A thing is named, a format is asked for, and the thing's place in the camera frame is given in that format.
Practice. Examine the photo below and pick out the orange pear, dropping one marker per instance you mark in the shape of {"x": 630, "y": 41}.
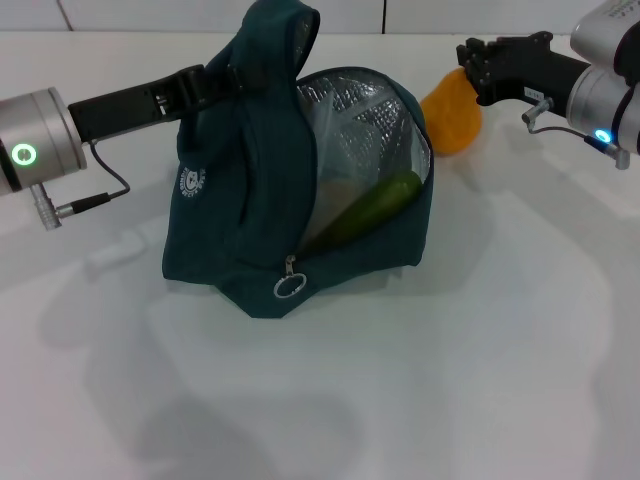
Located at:
{"x": 452, "y": 120}

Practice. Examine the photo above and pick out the green cucumber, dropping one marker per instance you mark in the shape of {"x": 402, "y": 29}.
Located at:
{"x": 375, "y": 205}

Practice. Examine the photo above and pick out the dark teal insulated lunch bag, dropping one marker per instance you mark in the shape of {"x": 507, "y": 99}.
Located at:
{"x": 240, "y": 200}

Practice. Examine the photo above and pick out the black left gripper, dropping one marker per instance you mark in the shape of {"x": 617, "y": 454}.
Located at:
{"x": 120, "y": 110}

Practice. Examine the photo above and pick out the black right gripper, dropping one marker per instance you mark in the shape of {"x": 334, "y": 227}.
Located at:
{"x": 535, "y": 70}

